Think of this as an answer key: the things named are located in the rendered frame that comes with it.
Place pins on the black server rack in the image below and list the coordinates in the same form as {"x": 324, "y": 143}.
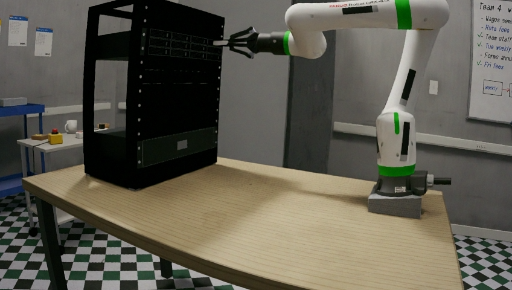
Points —
{"x": 166, "y": 135}

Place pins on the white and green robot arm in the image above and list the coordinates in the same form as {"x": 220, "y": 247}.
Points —
{"x": 396, "y": 137}

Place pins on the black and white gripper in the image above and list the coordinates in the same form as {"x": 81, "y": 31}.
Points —
{"x": 256, "y": 42}

